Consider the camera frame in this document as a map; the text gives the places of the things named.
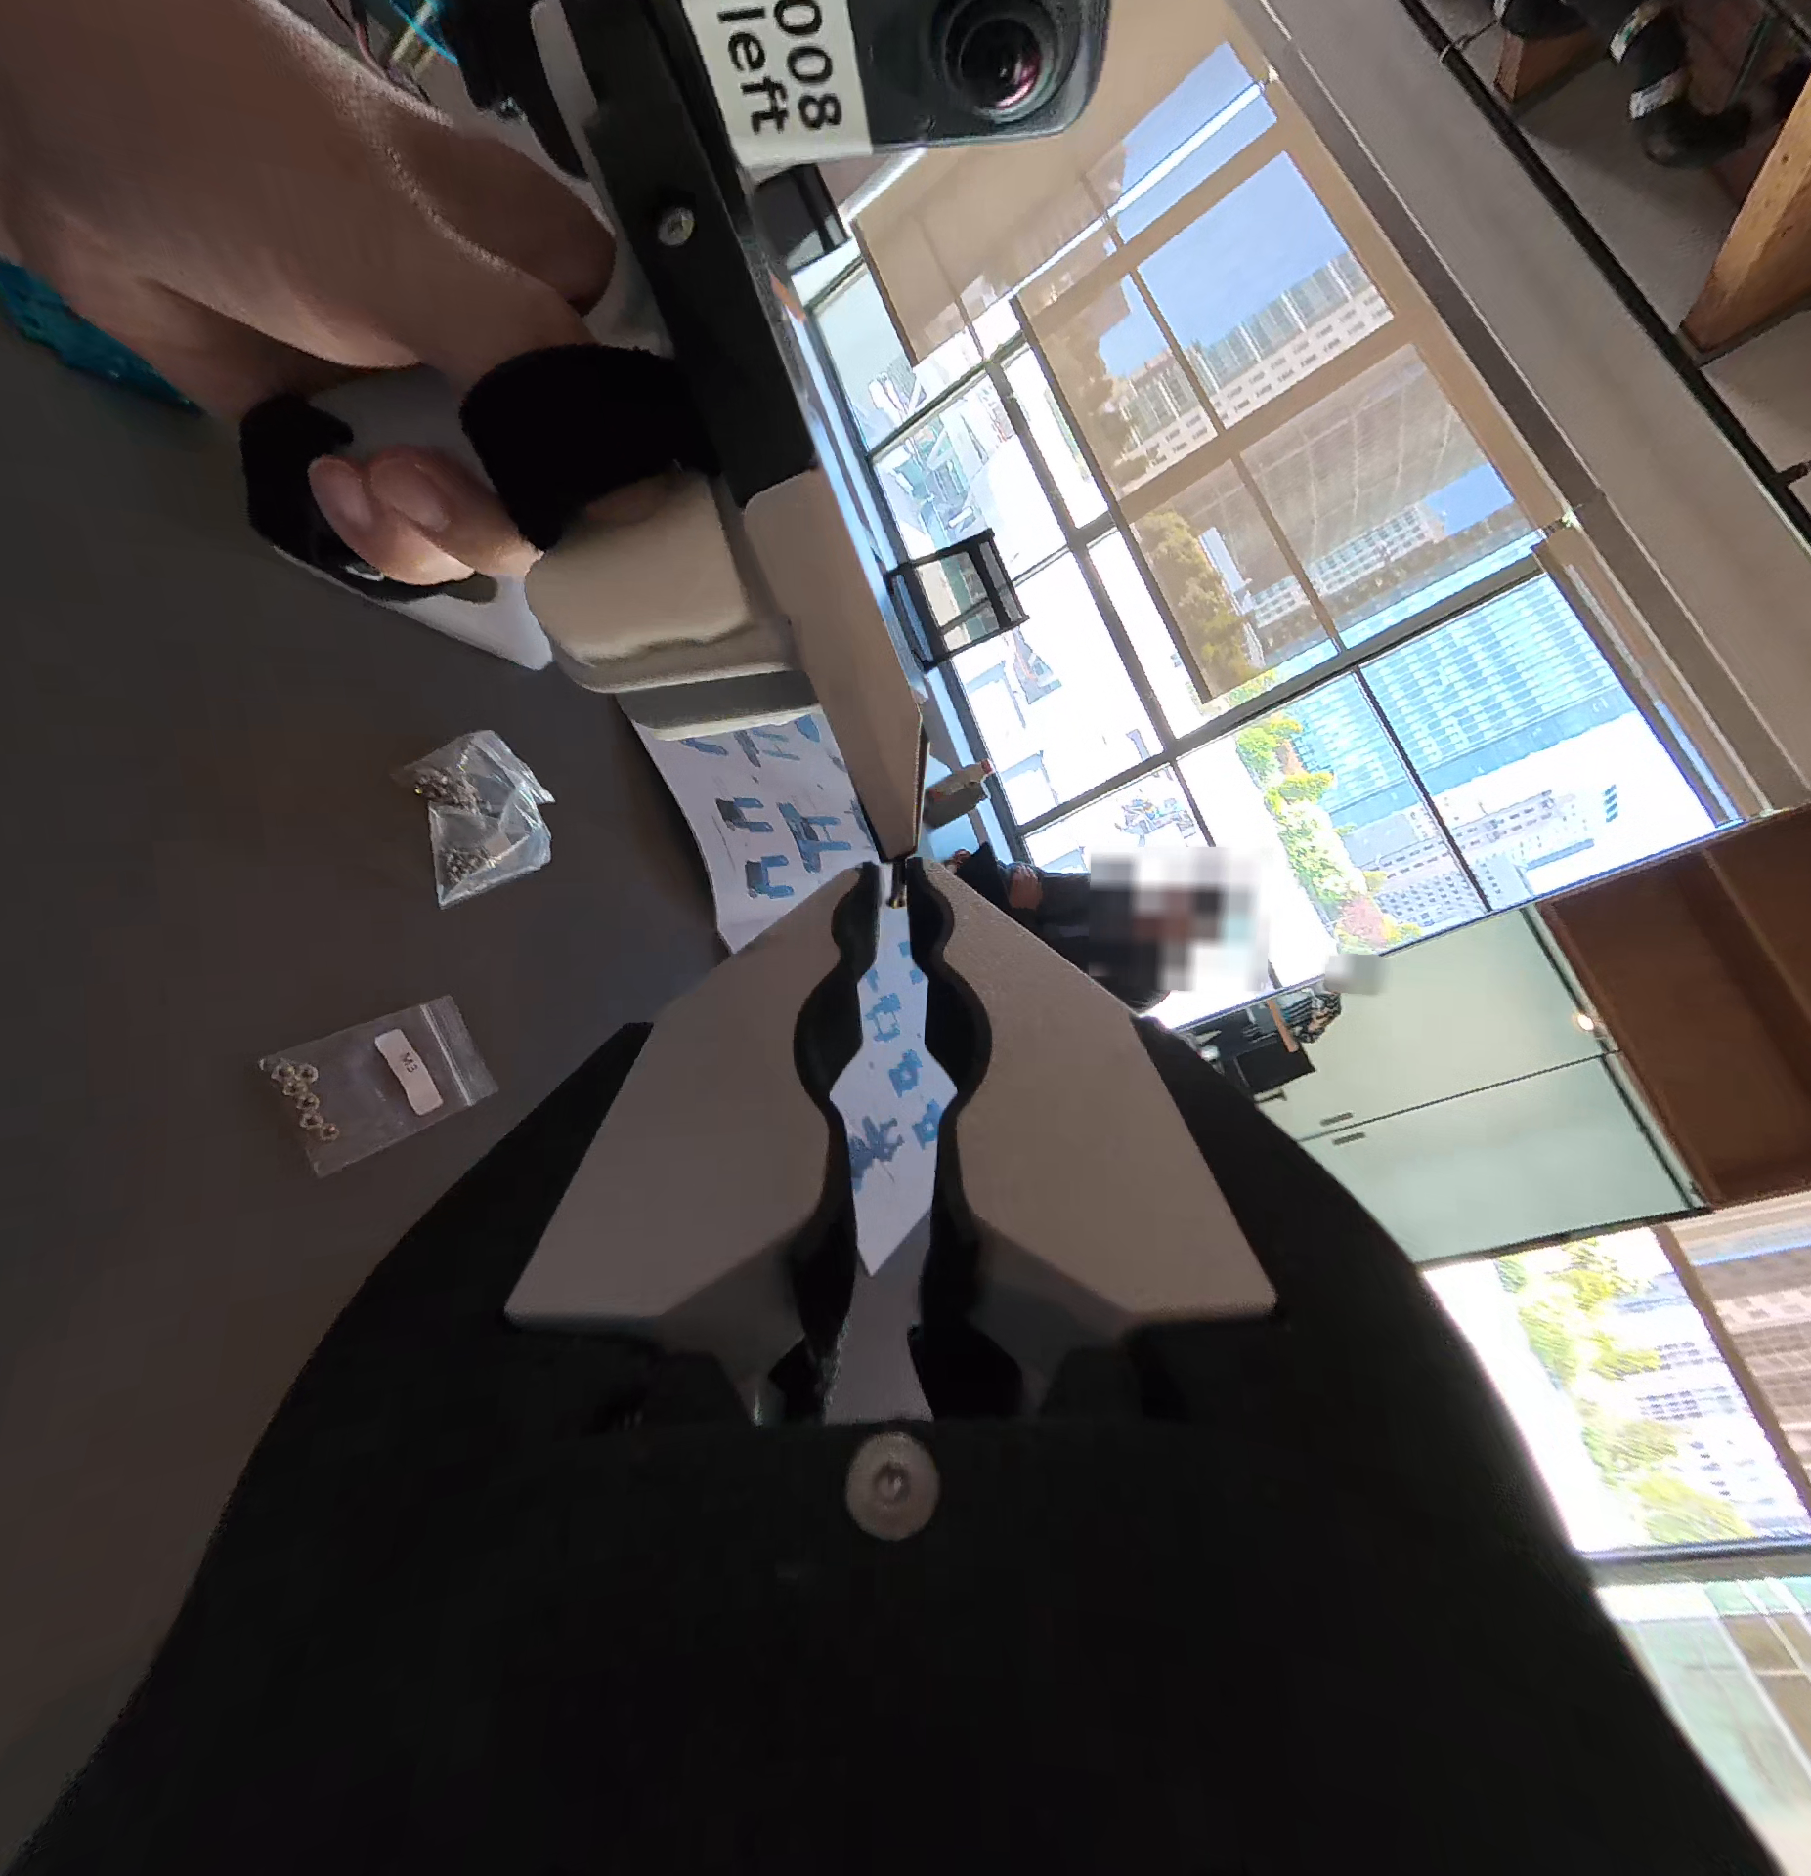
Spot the blue perforated metal bracket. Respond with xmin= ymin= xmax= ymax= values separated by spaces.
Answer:
xmin=0 ymin=246 xmax=203 ymax=415

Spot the labelled clear bag of nuts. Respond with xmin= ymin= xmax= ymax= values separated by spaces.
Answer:
xmin=258 ymin=996 xmax=499 ymax=1177

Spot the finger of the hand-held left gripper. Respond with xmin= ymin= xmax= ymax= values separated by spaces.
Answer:
xmin=528 ymin=468 xmax=932 ymax=861

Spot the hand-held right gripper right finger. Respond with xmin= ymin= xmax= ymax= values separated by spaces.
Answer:
xmin=905 ymin=859 xmax=1278 ymax=1416

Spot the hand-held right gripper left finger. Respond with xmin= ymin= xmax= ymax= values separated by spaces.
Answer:
xmin=503 ymin=861 xmax=870 ymax=1416

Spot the person's left hand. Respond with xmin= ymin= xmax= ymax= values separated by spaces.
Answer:
xmin=0 ymin=0 xmax=620 ymax=590

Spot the dark desk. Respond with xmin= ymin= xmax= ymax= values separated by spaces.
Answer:
xmin=0 ymin=257 xmax=943 ymax=1872

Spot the glass partition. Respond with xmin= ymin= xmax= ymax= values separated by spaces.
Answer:
xmin=1184 ymin=901 xmax=1712 ymax=1271

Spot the clear bag of screws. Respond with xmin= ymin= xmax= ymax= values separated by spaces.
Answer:
xmin=394 ymin=731 xmax=555 ymax=824
xmin=428 ymin=792 xmax=558 ymax=909

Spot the black frame stand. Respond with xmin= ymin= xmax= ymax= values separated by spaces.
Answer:
xmin=882 ymin=534 xmax=1027 ymax=668

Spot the white assembly instruction booklet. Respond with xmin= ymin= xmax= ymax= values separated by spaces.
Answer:
xmin=635 ymin=706 xmax=954 ymax=1279

